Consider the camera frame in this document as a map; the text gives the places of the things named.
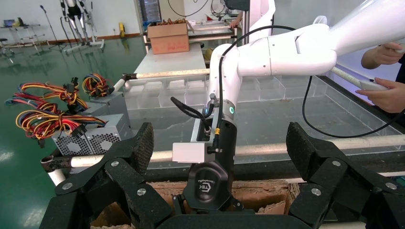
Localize worn cardboard box with dividers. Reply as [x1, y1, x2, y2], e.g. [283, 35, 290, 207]
[90, 180, 300, 229]

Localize white work table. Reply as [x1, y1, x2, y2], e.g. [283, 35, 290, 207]
[134, 42, 208, 73]

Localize metal desk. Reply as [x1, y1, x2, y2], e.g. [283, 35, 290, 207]
[0, 23, 42, 50]

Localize operator right forearm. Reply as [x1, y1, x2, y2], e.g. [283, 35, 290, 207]
[361, 47, 380, 70]

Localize long white frame pipe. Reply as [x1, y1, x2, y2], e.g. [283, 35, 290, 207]
[41, 135, 405, 173]
[136, 68, 211, 80]

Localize grey power supply with wires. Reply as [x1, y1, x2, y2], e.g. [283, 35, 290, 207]
[81, 73, 130, 116]
[15, 109, 128, 156]

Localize black microphone stand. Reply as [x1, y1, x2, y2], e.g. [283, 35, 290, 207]
[39, 4, 68, 51]

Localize operator left hand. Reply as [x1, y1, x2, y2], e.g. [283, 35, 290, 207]
[355, 77, 405, 114]

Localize colourful power supply cables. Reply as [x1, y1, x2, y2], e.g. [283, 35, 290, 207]
[4, 81, 92, 157]

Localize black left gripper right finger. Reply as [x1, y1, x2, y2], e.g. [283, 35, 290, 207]
[286, 121, 405, 229]

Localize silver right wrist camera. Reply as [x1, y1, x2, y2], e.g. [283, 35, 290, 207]
[172, 117, 220, 164]

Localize legged robot on stand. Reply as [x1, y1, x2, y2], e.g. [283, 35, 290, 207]
[59, 0, 105, 54]

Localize short black camera cable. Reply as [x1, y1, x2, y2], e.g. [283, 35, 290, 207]
[171, 96, 211, 132]

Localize operator right hand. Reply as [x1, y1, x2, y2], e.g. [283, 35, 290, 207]
[376, 42, 405, 66]

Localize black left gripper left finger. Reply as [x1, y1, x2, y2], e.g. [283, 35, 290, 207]
[38, 122, 173, 229]

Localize short white frame pipe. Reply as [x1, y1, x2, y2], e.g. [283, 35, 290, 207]
[112, 78, 127, 92]

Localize white frame leg pipe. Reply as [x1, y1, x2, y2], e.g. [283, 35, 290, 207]
[47, 169, 67, 187]

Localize dark edged workbench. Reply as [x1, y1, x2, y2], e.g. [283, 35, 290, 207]
[188, 23, 238, 42]

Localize small brown cardboard box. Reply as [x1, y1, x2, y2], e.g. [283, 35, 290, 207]
[147, 21, 195, 55]

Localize dark shelf cabinet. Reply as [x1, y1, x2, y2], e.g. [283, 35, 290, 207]
[139, 0, 162, 23]

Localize clear acrylic compartment tray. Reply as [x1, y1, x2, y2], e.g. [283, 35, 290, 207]
[124, 74, 405, 159]

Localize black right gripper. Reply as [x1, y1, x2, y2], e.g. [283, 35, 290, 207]
[172, 119, 244, 216]

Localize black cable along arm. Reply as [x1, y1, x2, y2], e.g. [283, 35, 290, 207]
[213, 24, 297, 154]

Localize operator black shirt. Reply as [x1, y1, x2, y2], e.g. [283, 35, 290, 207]
[395, 53, 405, 84]

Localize white robot torso column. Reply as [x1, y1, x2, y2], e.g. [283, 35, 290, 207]
[249, 0, 277, 42]

